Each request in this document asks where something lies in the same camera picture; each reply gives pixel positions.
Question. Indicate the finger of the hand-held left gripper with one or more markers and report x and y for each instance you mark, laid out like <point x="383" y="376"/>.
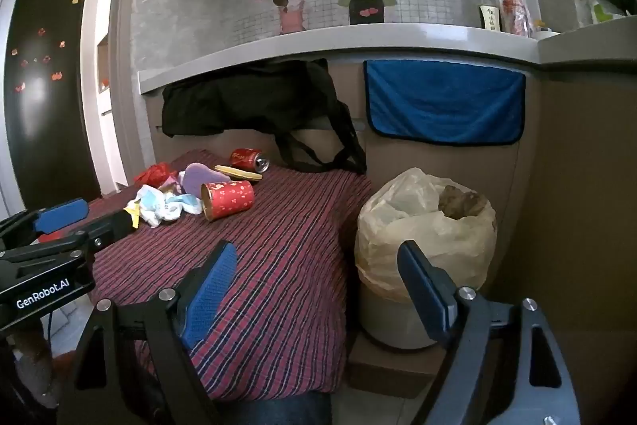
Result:
<point x="112" y="226"/>
<point x="62" y="215"/>

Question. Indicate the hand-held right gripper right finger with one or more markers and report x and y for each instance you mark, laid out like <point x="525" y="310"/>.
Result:
<point x="428" y="295"/>

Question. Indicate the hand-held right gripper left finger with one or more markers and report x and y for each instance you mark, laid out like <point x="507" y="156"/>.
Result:
<point x="214" y="290"/>

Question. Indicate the yellow wrapper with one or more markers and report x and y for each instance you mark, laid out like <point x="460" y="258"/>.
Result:
<point x="133" y="212"/>

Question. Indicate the white trash bin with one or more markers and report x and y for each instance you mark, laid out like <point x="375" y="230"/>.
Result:
<point x="393" y="325"/>

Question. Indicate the red paper cup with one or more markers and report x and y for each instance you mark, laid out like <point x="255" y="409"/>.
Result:
<point x="231" y="201"/>

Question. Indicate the white and blue crumpled packet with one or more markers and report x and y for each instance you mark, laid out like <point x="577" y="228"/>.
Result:
<point x="164" y="206"/>

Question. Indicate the red crumpled wrapper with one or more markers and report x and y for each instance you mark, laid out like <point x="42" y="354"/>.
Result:
<point x="154" y="173"/>

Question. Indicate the red plaid cloth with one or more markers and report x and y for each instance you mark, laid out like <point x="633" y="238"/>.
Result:
<point x="278" y="245"/>

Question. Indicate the white cabinet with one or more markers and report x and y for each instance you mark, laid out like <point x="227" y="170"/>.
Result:
<point x="107" y="131"/>

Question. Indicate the crumpled brown paper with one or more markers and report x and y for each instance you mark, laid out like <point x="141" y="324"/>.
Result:
<point x="463" y="203"/>

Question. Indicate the black refrigerator door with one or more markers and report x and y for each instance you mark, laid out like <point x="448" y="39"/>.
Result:
<point x="50" y="106"/>

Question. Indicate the person's leg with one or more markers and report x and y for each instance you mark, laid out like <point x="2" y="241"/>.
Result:
<point x="278" y="407"/>

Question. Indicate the red soda can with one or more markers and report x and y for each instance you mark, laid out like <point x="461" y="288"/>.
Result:
<point x="246" y="158"/>

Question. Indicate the black cloth bag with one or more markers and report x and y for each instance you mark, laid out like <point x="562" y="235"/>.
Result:
<point x="249" y="101"/>

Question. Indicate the blue towel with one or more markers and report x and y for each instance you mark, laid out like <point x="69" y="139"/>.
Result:
<point x="443" y="101"/>

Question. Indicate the grey countertop ledge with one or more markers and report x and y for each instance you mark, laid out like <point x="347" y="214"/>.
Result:
<point x="348" y="41"/>

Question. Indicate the small labelled bottle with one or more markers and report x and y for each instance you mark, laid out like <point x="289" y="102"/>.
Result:
<point x="488" y="17"/>

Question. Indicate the white bowl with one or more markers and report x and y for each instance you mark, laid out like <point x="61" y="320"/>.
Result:
<point x="547" y="34"/>

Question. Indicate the plastic bottle with red label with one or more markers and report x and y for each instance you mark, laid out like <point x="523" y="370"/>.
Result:
<point x="515" y="9"/>

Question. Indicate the green plastic bag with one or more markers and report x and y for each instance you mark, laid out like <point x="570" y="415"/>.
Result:
<point x="604" y="12"/>

